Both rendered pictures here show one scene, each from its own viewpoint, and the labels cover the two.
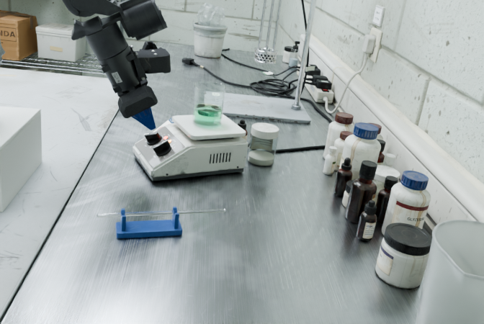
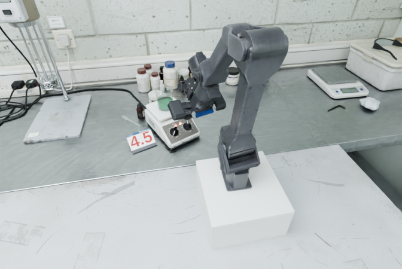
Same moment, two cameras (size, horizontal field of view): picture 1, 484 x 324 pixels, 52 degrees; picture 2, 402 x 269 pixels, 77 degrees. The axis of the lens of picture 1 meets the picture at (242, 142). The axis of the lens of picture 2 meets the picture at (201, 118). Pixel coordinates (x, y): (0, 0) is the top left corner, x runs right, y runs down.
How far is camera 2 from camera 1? 1.27 m
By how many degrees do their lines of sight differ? 82
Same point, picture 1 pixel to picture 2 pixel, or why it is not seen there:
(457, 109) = (177, 37)
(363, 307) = not seen: hidden behind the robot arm
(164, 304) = (277, 119)
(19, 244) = (274, 159)
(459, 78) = (171, 26)
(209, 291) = (265, 112)
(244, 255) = not seen: hidden behind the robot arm
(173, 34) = not seen: outside the picture
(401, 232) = (232, 70)
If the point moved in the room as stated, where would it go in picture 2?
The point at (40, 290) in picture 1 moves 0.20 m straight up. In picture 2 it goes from (292, 144) to (306, 97)
